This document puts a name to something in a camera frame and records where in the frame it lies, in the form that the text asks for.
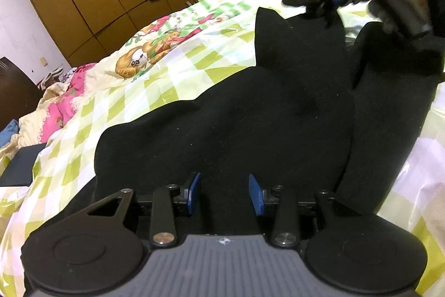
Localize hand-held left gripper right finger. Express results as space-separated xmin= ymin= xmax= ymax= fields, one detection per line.
xmin=248 ymin=175 xmax=364 ymax=247

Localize flat black box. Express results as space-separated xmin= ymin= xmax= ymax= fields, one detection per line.
xmin=0 ymin=143 xmax=48 ymax=187

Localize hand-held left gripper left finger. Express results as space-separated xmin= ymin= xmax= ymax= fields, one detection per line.
xmin=75 ymin=173 xmax=202 ymax=247

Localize blue cloth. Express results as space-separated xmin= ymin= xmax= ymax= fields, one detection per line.
xmin=0 ymin=119 xmax=20 ymax=149

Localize grey slippers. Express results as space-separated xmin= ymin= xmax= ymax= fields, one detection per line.
xmin=38 ymin=67 xmax=65 ymax=91

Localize black pants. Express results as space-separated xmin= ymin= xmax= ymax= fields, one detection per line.
xmin=81 ymin=6 xmax=440 ymax=238

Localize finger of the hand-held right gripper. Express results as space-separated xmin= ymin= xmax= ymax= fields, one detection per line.
xmin=281 ymin=0 xmax=335 ymax=9
xmin=305 ymin=0 xmax=348 ymax=29

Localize green checked printed bedsheet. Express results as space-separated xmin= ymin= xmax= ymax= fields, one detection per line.
xmin=0 ymin=0 xmax=445 ymax=297

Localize pink floral quilt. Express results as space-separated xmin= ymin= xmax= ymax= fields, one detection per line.
xmin=0 ymin=62 xmax=98 ymax=160

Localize dark wooden headboard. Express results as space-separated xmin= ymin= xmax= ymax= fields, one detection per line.
xmin=0 ymin=57 xmax=39 ymax=131

